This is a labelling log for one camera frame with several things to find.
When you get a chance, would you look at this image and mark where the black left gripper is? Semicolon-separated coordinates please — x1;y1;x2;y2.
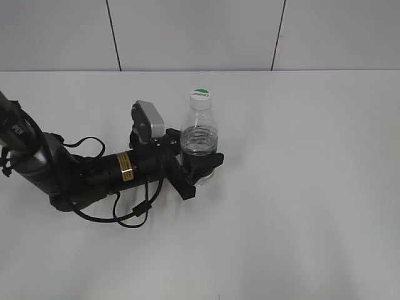
116;128;224;200

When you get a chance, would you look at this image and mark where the clear cestbon water bottle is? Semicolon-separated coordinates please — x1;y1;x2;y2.
180;88;219;187

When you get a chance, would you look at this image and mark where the white green bottle cap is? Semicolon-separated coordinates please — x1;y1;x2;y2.
189;89;212;111

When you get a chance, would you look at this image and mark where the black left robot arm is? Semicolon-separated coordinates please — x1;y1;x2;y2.
1;96;224;212

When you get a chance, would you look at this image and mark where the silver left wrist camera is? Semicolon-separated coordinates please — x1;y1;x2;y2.
131;100;165;144

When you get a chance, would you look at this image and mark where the black left camera cable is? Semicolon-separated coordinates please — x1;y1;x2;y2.
18;109;164;229

